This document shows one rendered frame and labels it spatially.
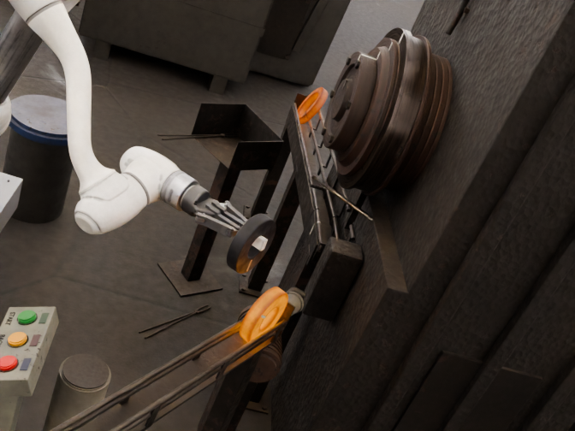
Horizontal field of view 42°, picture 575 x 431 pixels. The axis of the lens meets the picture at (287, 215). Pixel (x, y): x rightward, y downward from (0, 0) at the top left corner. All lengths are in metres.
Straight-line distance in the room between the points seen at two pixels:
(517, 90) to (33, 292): 1.83
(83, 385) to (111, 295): 1.08
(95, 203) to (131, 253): 1.30
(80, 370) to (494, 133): 1.09
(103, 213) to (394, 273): 0.73
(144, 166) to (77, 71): 0.28
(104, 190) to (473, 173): 0.86
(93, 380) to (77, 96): 0.67
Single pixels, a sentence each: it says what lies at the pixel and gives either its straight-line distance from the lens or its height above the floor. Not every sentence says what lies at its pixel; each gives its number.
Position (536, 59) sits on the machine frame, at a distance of 1.66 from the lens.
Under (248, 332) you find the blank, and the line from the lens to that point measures 1.81.
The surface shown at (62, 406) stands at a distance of 1.86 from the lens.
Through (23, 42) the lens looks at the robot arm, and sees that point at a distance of 2.19.
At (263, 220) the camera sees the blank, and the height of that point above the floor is 0.94.
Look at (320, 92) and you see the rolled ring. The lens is 3.26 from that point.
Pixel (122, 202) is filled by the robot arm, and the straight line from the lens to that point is 1.82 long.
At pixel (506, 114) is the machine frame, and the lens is 1.69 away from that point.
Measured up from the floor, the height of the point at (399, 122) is 1.19.
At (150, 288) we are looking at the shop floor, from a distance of 2.94.
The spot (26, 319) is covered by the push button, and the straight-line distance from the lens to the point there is 1.80.
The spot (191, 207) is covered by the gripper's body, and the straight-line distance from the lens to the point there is 1.84.
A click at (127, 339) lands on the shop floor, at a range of 2.71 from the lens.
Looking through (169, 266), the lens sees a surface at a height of 0.01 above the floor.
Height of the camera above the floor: 1.84
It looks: 30 degrees down
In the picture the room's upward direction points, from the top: 23 degrees clockwise
